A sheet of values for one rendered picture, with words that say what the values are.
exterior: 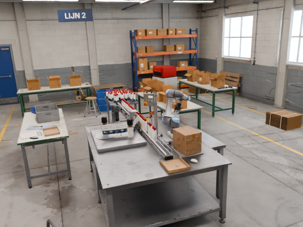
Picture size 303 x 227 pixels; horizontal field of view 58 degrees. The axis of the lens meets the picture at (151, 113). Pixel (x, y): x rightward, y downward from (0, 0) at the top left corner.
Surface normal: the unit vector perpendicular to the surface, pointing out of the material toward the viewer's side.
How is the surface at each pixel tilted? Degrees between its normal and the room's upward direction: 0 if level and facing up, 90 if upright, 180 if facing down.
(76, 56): 90
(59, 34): 90
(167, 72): 90
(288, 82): 90
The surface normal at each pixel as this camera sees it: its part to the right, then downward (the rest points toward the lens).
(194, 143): 0.44, 0.23
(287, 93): -0.93, 0.13
